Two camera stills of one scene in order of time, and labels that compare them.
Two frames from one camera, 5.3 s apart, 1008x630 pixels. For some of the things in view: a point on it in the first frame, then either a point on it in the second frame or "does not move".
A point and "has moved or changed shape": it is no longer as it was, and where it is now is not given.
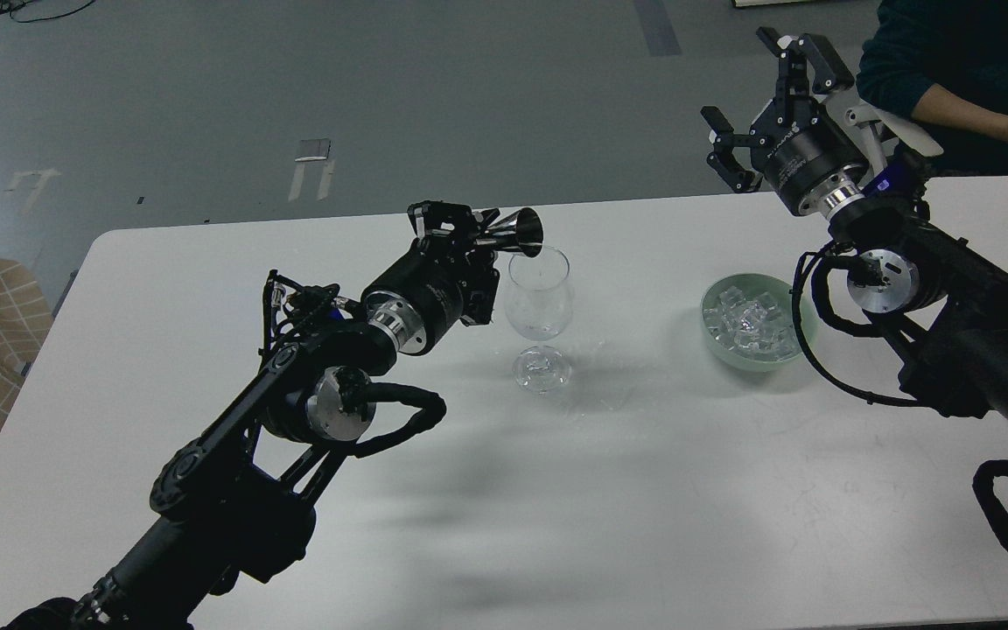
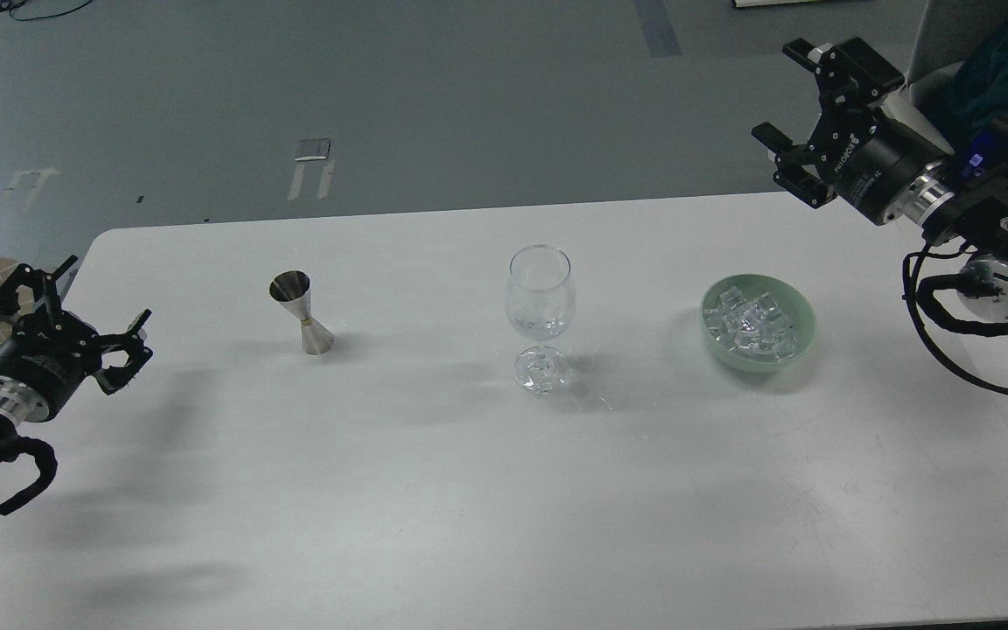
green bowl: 749,322 does not move
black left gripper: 417,298 → 51,356
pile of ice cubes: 756,325 does not move
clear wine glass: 539,296 does not move
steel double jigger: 521,231 has moved or changed shape
